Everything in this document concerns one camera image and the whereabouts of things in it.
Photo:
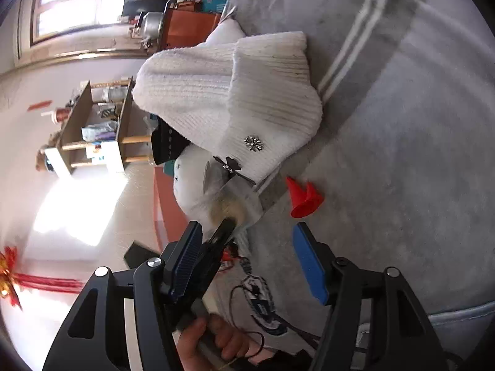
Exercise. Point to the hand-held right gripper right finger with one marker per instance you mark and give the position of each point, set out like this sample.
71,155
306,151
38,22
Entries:
309,266

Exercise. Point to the black dotted cap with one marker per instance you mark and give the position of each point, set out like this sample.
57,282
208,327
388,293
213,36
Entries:
164,143

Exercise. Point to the grey printed blanket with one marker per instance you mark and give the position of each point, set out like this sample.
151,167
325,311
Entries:
386,143

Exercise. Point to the red plastic cone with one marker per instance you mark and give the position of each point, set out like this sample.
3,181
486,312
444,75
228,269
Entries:
305,203

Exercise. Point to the orange wooden cabinet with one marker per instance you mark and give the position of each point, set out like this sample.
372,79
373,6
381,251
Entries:
189,27

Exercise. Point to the clear bag with brown puff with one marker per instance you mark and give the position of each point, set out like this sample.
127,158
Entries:
232,208

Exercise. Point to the silver pot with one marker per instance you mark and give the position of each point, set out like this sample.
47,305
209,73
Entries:
152,25

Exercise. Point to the person's left hand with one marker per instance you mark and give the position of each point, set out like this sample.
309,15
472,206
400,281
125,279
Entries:
193,344

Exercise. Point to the blue cardboard box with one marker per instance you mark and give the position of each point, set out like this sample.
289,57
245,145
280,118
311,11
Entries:
212,3

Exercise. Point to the pink cardboard box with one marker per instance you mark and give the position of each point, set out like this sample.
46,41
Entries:
166,216

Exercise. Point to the white knit beanie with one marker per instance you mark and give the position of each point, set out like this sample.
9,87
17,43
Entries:
251,96

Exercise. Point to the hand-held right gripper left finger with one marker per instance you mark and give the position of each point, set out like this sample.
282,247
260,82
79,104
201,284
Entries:
187,259

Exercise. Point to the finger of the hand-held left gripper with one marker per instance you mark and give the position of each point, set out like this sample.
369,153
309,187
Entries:
220,235

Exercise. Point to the window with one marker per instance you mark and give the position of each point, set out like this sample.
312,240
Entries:
69,4

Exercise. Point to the white plush rabbit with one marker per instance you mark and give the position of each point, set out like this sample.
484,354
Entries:
189,185

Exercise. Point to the wooden shelf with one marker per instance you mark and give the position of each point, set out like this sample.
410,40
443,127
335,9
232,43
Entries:
77,116

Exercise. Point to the red knot decoration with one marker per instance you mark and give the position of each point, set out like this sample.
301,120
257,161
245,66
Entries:
38,280

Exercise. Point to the black bow hair clip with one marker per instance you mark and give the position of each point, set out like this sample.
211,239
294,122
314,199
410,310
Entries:
232,165

